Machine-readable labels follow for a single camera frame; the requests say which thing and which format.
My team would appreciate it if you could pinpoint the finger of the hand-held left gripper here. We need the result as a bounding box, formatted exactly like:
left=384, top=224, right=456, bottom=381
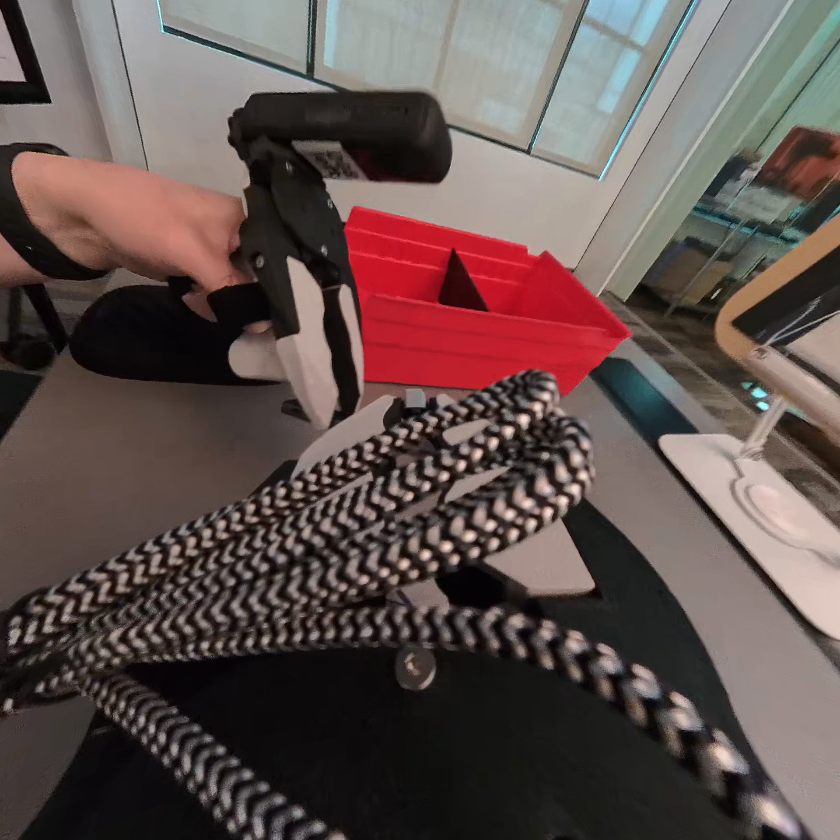
left=327, top=274, right=366, bottom=416
left=276, top=256, right=347, bottom=431

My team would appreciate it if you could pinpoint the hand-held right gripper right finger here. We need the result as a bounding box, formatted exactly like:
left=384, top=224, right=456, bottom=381
left=427, top=394, right=597, bottom=597

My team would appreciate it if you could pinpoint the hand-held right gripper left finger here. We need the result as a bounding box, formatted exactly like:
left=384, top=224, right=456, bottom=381
left=292, top=392, right=421, bottom=493

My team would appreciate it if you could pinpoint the black and white braided cable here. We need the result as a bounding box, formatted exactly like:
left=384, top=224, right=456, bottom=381
left=0, top=369, right=815, bottom=840

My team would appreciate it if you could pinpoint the person's left forearm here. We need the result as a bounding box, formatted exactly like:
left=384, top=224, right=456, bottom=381
left=0, top=230, right=47, bottom=290

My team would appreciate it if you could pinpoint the person's left hand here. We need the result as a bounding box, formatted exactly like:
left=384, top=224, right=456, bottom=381
left=13, top=154, right=273, bottom=336

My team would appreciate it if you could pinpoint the red plastic bin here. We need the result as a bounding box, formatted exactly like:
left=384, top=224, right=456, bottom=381
left=344, top=205, right=634, bottom=388

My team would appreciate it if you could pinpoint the black bin divider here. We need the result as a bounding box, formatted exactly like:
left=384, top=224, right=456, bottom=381
left=438, top=248, right=490, bottom=312

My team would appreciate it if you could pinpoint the white door with glass panes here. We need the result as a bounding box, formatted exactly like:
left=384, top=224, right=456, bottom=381
left=69, top=0, right=732, bottom=277

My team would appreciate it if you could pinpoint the wood framed display on stand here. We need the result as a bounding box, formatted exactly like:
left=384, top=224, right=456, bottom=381
left=658, top=217, right=840, bottom=641

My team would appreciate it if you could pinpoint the black wrist band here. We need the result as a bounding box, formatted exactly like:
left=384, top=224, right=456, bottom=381
left=0, top=143, right=112, bottom=283

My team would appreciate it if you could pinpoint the black framed wall picture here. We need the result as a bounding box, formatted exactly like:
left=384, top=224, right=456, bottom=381
left=0, top=0, right=52, bottom=105

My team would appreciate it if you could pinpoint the red wall picture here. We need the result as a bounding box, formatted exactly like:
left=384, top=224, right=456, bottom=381
left=761, top=128, right=840, bottom=198

